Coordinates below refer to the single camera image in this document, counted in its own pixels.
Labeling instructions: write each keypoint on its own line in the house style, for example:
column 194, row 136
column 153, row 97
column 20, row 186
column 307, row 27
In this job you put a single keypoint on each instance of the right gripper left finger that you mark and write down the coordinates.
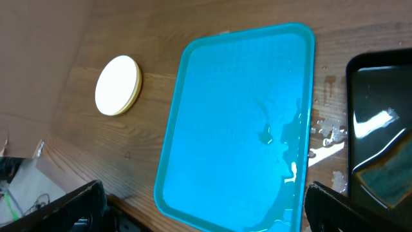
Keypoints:
column 80, row 210

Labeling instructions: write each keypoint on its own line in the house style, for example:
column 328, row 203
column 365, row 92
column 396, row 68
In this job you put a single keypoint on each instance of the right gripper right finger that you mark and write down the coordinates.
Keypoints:
column 327, row 210

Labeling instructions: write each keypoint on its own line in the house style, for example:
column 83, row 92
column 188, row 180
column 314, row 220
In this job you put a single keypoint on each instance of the green yellow sponge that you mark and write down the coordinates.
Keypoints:
column 386, row 176

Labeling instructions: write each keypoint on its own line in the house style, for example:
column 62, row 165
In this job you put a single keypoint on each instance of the white plate blue rim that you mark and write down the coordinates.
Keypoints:
column 106, row 86

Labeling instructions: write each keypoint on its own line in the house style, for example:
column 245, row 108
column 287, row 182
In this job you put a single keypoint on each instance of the white plate green rim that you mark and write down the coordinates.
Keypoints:
column 128, row 85

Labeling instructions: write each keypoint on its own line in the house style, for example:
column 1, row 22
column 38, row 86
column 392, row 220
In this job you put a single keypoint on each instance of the teal plastic tray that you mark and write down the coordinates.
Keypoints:
column 235, row 150

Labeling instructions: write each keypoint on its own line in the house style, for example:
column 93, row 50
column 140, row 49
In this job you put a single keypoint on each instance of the black rectangular tray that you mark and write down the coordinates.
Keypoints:
column 379, row 110

